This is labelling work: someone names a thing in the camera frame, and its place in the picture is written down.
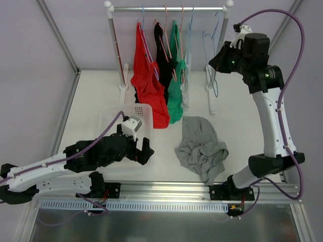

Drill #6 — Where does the light blue hanger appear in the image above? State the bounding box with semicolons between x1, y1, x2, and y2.
183;10;194;85
202;12;220;98

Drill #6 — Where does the white tank top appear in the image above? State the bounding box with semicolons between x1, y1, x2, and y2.
181;50;190;111

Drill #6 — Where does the grey tank top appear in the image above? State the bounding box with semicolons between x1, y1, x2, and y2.
175;116;229;186

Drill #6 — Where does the green tank top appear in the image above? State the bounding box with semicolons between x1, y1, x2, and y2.
167;20;186;124

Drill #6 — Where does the pink hanger of green top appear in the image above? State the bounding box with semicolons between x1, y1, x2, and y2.
169;6;186;84

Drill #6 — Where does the red tank top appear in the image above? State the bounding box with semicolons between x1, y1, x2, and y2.
131;22;170;129

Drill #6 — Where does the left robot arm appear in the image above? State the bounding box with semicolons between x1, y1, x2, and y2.
1;133;154;205

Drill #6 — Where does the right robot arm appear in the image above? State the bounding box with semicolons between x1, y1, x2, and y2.
208;33;305;200

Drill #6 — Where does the black tank top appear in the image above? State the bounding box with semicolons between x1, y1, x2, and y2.
131;22;175;103

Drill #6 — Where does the pink hanger of black top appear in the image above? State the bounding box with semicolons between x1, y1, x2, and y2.
154;5;177;84

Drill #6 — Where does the blue hanger of red top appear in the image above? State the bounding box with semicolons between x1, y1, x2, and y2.
137;5;160;81

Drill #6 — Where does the white plastic basket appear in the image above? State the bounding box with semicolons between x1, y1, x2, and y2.
96;103;154;173

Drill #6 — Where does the white clothes rack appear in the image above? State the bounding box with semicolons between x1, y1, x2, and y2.
104;1;234;104

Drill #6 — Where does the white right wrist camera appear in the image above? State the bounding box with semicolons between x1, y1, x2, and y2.
230;24;252;49

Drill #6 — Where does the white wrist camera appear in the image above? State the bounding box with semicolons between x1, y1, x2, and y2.
121;116;142;141
230;24;252;49

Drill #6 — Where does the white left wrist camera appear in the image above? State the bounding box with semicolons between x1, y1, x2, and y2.
121;116;142;141

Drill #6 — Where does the white slotted cable duct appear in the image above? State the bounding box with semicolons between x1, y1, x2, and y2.
39;200;229;213

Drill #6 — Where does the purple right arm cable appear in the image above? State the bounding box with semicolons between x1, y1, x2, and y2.
237;8;304;222

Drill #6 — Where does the aluminium mounting rail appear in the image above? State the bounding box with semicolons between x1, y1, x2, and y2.
36;179;302;203

